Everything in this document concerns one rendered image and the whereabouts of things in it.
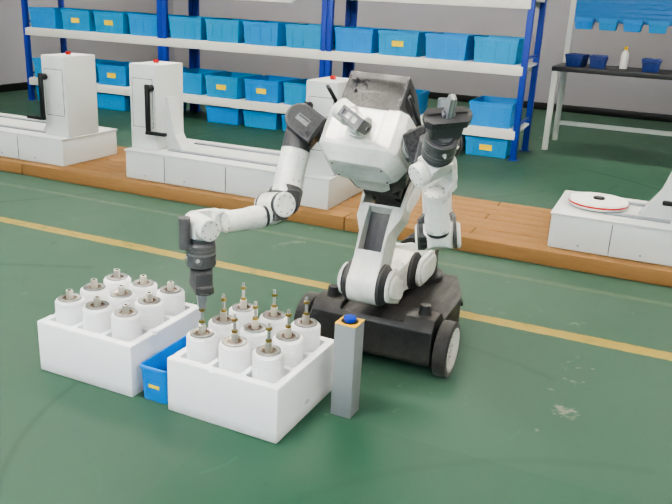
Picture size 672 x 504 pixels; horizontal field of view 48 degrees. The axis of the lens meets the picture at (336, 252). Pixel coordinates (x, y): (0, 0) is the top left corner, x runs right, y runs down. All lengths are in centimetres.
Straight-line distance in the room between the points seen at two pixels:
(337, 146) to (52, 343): 116
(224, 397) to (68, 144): 342
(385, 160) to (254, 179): 238
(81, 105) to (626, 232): 359
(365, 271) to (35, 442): 113
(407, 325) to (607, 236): 164
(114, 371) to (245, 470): 61
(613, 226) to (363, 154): 199
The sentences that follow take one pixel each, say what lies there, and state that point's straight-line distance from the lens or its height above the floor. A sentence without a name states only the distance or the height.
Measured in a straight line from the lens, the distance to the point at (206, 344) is 233.
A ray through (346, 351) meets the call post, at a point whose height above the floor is 23.
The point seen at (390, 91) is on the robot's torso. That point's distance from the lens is 235.
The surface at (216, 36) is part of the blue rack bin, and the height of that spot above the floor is 84.
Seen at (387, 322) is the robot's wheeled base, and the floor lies 18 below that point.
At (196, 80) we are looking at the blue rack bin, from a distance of 792.
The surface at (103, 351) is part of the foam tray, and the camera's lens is 255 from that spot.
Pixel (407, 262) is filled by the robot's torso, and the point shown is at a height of 33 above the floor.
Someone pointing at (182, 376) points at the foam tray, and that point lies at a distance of 238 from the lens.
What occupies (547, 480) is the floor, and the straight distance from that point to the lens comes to 228.
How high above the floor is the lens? 124
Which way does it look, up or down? 19 degrees down
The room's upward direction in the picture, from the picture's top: 3 degrees clockwise
